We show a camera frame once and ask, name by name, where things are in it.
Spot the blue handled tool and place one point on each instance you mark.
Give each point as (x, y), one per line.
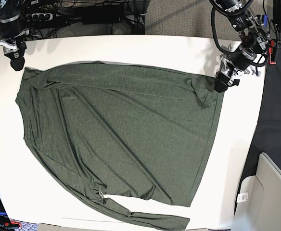
(265, 20)

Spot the white power strip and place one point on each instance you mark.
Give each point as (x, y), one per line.
(39, 17)

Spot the white plastic bin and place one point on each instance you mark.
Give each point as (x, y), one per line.
(259, 201)

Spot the green long sleeve shirt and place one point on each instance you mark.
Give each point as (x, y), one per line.
(128, 130)

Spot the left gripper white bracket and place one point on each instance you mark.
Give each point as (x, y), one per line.
(228, 74)

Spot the dark grey mat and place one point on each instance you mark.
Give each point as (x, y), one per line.
(267, 136)

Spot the red clamp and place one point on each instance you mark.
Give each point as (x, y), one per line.
(272, 52)

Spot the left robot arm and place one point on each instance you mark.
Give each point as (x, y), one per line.
(252, 53)

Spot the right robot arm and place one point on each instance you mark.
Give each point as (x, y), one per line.
(11, 32)

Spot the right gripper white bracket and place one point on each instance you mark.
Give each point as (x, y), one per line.
(15, 52)

